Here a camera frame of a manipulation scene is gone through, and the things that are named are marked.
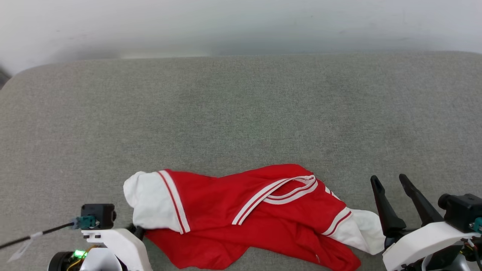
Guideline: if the teal left camera cable connector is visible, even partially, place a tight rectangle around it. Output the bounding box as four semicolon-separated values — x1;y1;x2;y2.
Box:
72;216;100;230

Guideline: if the white cable label tag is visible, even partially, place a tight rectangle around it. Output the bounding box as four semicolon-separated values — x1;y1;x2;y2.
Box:
7;231;42;263

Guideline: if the black left camera cable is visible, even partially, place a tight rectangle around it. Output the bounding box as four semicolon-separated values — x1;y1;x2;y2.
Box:
0;222;76;250

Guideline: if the red and white basketball jersey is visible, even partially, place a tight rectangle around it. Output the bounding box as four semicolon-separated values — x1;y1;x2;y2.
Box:
123;164;386;271

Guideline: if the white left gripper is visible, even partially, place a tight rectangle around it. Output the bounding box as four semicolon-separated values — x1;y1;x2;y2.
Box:
82;224;153;271

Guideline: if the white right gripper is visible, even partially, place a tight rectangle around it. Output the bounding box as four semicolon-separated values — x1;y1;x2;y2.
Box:
371;174;472;271

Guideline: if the grey fabric sofa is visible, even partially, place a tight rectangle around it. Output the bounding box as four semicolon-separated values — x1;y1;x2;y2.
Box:
0;51;482;271

